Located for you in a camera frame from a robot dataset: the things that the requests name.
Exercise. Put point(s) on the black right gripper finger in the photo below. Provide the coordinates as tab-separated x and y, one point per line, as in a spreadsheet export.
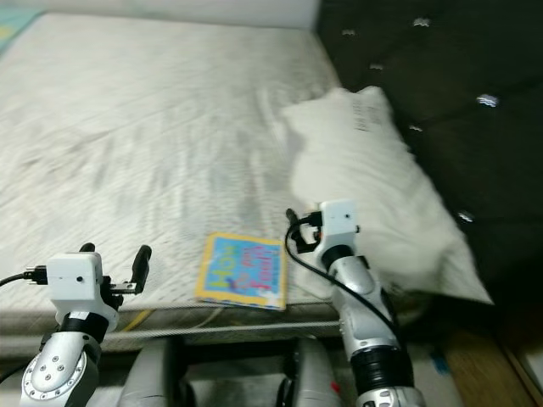
292	219

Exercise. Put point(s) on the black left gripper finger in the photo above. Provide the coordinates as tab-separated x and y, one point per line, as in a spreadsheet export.
142	264
87	248

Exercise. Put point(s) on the colourful children's book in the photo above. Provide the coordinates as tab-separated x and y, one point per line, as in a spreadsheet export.
242	271

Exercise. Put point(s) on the white pillow with green tree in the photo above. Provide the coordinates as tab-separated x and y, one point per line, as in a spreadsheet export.
373	170

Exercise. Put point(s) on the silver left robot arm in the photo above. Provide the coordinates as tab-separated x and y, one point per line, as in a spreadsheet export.
55	377

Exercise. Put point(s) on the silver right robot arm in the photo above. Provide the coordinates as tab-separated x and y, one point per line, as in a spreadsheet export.
361	314

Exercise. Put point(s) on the grey left robot leg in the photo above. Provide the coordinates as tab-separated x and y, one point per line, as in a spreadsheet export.
151	377

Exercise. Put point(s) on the grey robot leg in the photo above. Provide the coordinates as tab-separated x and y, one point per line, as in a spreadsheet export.
151	377
310	377

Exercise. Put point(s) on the white quilted mattress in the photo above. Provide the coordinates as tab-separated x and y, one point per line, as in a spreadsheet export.
153	127

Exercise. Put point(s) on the grey right robot leg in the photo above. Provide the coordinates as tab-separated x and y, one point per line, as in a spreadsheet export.
310	377

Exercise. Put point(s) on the black tufted headboard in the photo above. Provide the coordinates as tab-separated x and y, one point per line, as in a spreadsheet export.
458	68

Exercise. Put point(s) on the teal polka-dot patch blanket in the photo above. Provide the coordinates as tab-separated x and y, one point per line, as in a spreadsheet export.
13	25

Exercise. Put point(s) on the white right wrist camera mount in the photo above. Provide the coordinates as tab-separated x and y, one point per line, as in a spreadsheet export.
339	222

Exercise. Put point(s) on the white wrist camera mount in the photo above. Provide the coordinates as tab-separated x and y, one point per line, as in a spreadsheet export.
72	280
339	222

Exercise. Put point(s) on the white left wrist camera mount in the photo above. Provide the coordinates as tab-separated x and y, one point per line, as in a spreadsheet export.
72	280

